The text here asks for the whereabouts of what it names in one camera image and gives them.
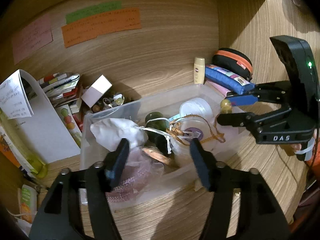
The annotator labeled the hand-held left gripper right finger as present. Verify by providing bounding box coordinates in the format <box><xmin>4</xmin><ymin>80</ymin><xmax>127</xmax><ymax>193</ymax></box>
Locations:
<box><xmin>189</xmin><ymin>139</ymin><xmax>292</xmax><ymax>240</ymax></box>

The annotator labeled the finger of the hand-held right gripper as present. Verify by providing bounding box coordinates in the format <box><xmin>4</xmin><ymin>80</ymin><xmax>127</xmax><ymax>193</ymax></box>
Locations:
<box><xmin>216</xmin><ymin>107</ymin><xmax>293</xmax><ymax>130</ymax></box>
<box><xmin>226</xmin><ymin>80</ymin><xmax>293</xmax><ymax>107</ymax></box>

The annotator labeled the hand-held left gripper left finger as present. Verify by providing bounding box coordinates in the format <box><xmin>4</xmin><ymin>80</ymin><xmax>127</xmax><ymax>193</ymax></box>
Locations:
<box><xmin>29</xmin><ymin>138</ymin><xmax>130</xmax><ymax>240</ymax></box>

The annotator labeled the white drawstring pouch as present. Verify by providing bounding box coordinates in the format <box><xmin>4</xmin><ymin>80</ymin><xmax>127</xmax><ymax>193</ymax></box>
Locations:
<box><xmin>90</xmin><ymin>119</ymin><xmax>173</xmax><ymax>155</ymax></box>

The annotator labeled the clear plastic storage bin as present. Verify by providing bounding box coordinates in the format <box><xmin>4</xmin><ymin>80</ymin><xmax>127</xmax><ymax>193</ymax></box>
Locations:
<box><xmin>80</xmin><ymin>84</ymin><xmax>250</xmax><ymax>210</ymax></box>

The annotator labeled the white round jar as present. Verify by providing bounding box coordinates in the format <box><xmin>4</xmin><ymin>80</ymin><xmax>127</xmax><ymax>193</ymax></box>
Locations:
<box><xmin>179</xmin><ymin>97</ymin><xmax>213</xmax><ymax>124</ymax></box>

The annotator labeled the person's right hand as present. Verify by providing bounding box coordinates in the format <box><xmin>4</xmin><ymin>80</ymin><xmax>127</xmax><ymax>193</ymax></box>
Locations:
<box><xmin>287</xmin><ymin>142</ymin><xmax>305</xmax><ymax>155</ymax></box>

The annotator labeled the copper bangle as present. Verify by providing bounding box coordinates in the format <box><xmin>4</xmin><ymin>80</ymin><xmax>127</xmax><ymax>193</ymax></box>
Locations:
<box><xmin>142</xmin><ymin>147</ymin><xmax>174</xmax><ymax>167</ymax></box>

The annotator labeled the pink flat case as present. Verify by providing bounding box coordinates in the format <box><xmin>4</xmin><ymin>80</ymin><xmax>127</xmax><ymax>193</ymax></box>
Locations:
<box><xmin>205</xmin><ymin>80</ymin><xmax>235</xmax><ymax>97</ymax></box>

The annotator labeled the blue pencil case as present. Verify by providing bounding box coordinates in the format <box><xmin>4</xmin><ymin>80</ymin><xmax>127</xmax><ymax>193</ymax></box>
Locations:
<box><xmin>204</xmin><ymin>64</ymin><xmax>256</xmax><ymax>95</ymax></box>

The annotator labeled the dark green stone ball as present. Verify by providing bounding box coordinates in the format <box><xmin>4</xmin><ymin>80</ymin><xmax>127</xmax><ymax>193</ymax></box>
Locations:
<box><xmin>147</xmin><ymin>122</ymin><xmax>171</xmax><ymax>140</ymax></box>
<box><xmin>145</xmin><ymin>112</ymin><xmax>164</xmax><ymax>125</ymax></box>

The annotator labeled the black orange zip case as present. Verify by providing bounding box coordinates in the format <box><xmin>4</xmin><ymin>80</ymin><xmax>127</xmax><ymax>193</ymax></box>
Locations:
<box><xmin>212</xmin><ymin>47</ymin><xmax>253</xmax><ymax>82</ymax></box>

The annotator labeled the red box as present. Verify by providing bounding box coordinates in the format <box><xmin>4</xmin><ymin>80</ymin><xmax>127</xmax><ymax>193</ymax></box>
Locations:
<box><xmin>72</xmin><ymin>112</ymin><xmax>84</xmax><ymax>133</ymax></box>

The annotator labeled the pile of beads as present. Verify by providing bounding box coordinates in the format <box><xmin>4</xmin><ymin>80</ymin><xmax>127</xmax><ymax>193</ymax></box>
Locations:
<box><xmin>86</xmin><ymin>94</ymin><xmax>125</xmax><ymax>114</ymax></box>

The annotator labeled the fruit print box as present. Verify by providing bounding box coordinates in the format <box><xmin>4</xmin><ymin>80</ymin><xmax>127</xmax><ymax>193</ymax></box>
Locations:
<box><xmin>55</xmin><ymin>104</ymin><xmax>82</xmax><ymax>148</ymax></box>

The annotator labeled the cream sunscreen bottle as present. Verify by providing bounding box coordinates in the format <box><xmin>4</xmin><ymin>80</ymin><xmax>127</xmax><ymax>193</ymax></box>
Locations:
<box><xmin>194</xmin><ymin>57</ymin><xmax>206</xmax><ymax>85</ymax></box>

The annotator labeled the small white box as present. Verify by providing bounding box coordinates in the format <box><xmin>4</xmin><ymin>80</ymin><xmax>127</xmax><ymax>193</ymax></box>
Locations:
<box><xmin>81</xmin><ymin>74</ymin><xmax>112</xmax><ymax>108</ymax></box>

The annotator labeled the yellow-green bottle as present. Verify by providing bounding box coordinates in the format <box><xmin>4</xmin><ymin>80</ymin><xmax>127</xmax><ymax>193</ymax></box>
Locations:
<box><xmin>0</xmin><ymin>110</ymin><xmax>48</xmax><ymax>179</ymax></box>

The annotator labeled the stack of books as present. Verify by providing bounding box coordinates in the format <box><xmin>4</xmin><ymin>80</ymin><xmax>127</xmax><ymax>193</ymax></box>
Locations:
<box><xmin>39</xmin><ymin>72</ymin><xmax>82</xmax><ymax>105</ymax></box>

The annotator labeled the green orange packet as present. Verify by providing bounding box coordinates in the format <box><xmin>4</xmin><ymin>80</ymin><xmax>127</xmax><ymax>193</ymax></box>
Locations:
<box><xmin>19</xmin><ymin>184</ymin><xmax>38</xmax><ymax>224</ymax></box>

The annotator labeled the orange book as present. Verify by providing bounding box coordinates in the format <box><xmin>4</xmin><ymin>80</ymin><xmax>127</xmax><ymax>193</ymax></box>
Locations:
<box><xmin>0</xmin><ymin>127</ymin><xmax>22</xmax><ymax>168</ymax></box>

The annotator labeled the white paper tag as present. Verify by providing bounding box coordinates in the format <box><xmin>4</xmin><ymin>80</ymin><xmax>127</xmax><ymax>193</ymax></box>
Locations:
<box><xmin>15</xmin><ymin>217</ymin><xmax>32</xmax><ymax>237</ymax></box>

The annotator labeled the white paper booklet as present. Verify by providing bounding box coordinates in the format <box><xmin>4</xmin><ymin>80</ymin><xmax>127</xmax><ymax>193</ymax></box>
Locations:
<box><xmin>0</xmin><ymin>70</ymin><xmax>34</xmax><ymax>120</ymax></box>

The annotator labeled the orange sticky note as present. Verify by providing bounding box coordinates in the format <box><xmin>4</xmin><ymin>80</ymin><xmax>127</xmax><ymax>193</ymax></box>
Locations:
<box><xmin>61</xmin><ymin>7</ymin><xmax>142</xmax><ymax>48</ymax></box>

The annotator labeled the green sticky note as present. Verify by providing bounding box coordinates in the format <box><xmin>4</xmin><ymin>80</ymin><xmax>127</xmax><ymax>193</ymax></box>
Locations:
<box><xmin>65</xmin><ymin>0</ymin><xmax>122</xmax><ymax>25</ymax></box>

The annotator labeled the pink sticky note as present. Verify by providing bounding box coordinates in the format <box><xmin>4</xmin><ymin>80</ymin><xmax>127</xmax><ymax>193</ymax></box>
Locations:
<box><xmin>11</xmin><ymin>14</ymin><xmax>53</xmax><ymax>65</ymax></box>

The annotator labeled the brown cord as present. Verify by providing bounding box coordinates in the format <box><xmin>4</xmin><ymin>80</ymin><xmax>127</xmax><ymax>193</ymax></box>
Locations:
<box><xmin>169</xmin><ymin>114</ymin><xmax>225</xmax><ymax>146</ymax></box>

